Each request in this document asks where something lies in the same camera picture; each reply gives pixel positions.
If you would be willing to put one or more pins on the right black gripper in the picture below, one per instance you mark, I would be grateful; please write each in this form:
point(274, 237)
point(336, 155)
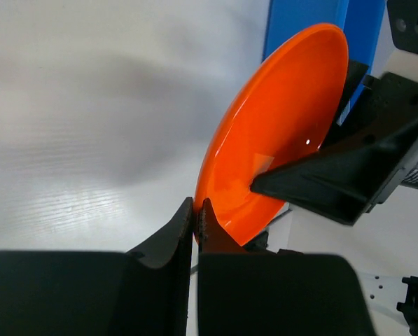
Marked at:
point(361, 161)

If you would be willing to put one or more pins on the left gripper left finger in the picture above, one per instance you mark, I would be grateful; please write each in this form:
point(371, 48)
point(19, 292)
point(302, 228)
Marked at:
point(143, 291)

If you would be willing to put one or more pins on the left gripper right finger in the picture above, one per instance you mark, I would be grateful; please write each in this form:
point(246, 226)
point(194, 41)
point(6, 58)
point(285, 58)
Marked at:
point(275, 294)

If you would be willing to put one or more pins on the orange plastic plate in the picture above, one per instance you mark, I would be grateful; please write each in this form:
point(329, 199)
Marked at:
point(281, 114)

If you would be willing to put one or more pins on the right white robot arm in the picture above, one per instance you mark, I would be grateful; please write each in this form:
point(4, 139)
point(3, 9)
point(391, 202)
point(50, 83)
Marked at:
point(397, 297)

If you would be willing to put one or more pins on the blue plastic bin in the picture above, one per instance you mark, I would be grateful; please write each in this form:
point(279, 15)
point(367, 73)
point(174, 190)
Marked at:
point(359, 20)

